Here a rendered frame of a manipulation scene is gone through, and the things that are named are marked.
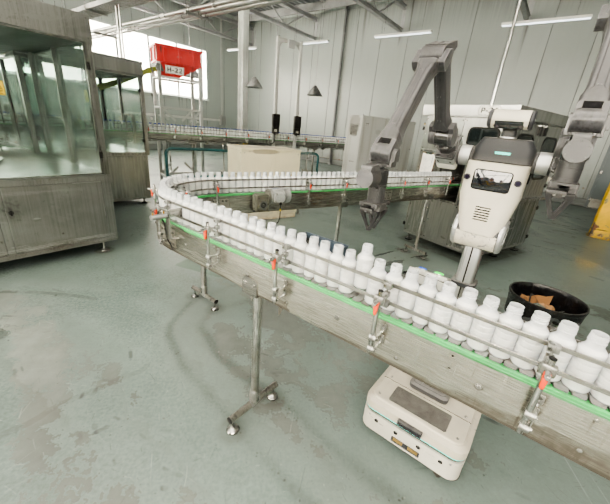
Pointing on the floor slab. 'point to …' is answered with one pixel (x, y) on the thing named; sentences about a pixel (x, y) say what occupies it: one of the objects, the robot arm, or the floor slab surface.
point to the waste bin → (576, 312)
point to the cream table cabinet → (286, 158)
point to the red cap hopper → (170, 59)
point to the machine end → (472, 116)
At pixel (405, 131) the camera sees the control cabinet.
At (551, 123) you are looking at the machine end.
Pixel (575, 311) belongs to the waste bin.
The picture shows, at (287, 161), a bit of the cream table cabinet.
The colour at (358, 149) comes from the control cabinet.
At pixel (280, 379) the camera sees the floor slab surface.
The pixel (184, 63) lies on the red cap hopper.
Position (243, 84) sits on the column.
